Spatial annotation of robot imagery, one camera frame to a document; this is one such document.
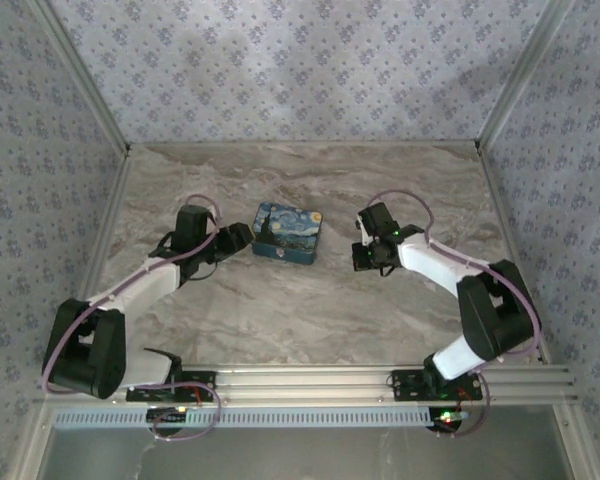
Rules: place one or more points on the black controller board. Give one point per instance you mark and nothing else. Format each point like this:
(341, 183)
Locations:
(167, 416)

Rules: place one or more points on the aluminium table side rail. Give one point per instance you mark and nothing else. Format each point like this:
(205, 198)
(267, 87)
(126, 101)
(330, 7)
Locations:
(498, 200)
(99, 250)

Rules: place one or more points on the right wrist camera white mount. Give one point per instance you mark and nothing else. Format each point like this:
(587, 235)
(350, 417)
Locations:
(364, 235)

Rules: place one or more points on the aluminium mounting rail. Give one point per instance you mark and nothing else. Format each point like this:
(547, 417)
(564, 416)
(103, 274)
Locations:
(300, 385)

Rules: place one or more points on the aluminium lower frame post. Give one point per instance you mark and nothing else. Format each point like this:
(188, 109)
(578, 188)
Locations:
(574, 445)
(30, 450)

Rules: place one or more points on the grey metal panel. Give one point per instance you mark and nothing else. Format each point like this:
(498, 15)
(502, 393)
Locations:
(300, 455)

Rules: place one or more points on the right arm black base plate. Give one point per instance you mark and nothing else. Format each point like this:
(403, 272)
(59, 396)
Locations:
(405, 387)

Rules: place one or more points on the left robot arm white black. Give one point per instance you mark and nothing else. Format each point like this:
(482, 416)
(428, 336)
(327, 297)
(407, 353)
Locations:
(145, 292)

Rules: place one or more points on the starry night painted tin box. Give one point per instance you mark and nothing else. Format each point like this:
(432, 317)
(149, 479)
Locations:
(290, 225)

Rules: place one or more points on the aluminium frame post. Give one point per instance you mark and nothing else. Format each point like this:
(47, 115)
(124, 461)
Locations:
(85, 75)
(524, 75)
(574, 445)
(30, 450)

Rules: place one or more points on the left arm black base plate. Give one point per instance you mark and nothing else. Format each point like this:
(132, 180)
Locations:
(207, 382)

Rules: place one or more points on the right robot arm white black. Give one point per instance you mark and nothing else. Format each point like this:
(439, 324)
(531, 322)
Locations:
(430, 265)

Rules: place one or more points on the controller board with lit leds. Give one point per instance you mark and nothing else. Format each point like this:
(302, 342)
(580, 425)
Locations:
(445, 417)

